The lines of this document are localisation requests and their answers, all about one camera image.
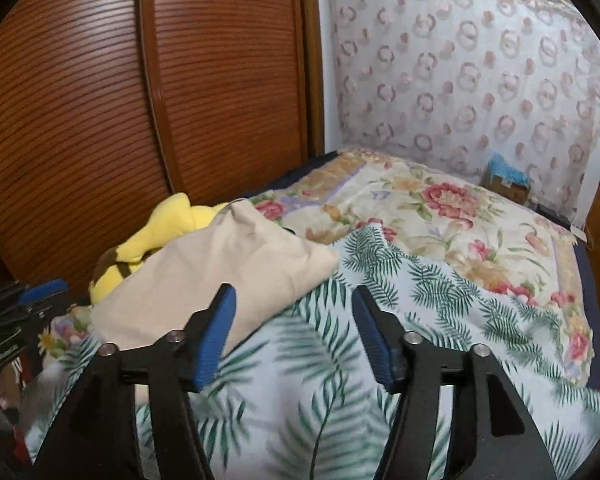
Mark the black flat device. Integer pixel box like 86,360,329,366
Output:
535,202,576,221

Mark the wooden louvred wardrobe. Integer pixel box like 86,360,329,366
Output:
0,0,326,301

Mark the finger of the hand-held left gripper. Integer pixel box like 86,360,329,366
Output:
0,302,53,332
0,280,68,307

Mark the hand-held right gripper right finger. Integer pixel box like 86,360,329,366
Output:
351,285,551,480

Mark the yellow plush toy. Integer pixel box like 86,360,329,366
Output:
89,192,231,306

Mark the cardboard box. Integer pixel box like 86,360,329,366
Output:
482,167,531,206

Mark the circle patterned curtain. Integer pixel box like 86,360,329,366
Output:
327,0,600,226

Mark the palm leaf bedsheet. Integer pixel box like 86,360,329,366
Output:
22,225,600,480

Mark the beige printed t-shirt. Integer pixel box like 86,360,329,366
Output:
89,199,340,353

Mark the blue plastic bag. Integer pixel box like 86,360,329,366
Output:
487,152,531,186

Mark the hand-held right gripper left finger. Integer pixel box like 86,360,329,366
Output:
32,284,238,480

